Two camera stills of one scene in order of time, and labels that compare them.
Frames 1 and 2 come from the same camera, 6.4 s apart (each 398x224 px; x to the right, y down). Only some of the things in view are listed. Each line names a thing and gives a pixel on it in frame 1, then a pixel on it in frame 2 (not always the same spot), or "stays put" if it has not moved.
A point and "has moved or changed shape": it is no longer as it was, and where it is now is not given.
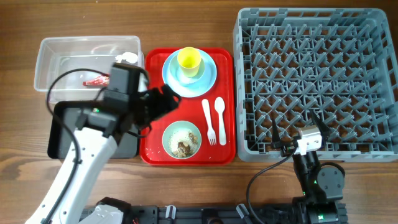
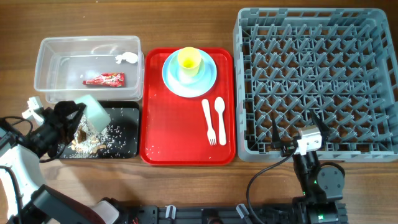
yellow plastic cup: x=189 y=58 stays put
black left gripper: x=157 y=105 to x=57 y=119
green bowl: x=181 y=139 has moved or changed shape
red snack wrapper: x=102 y=81 stays put
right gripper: x=288 y=146 stays put
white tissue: x=130 y=57 stays put
